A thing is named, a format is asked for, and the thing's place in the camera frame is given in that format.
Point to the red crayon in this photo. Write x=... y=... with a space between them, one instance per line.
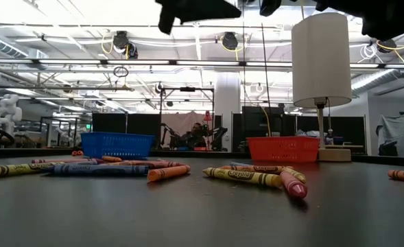
x=160 y=164
x=293 y=187

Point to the yellow crayon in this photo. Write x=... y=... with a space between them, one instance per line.
x=16 y=169
x=243 y=176
x=296 y=175

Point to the white shade wooden base lamp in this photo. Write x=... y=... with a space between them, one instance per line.
x=321 y=58

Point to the grey cloth cover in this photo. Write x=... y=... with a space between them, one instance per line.
x=395 y=130

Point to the person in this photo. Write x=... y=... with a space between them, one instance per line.
x=196 y=135

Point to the blue plastic basket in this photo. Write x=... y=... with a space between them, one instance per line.
x=117 y=145

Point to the black background robot arm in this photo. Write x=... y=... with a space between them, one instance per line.
x=219 y=133
x=170 y=137

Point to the black partition panel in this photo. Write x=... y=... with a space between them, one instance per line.
x=109 y=127

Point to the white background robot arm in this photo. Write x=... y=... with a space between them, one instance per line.
x=8 y=113

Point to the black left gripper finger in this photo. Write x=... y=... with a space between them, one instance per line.
x=212 y=9

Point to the blue crayon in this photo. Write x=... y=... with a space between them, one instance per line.
x=98 y=170
x=239 y=164

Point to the red plastic basket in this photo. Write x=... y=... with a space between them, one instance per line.
x=284 y=149

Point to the beige backdrop cloth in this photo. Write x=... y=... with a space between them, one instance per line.
x=181 y=120

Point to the black station frame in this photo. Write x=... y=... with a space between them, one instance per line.
x=187 y=88

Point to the red desk lamp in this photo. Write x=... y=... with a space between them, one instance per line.
x=207 y=117

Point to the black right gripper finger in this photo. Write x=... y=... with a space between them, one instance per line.
x=269 y=7

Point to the purple crayon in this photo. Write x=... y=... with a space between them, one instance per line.
x=64 y=160

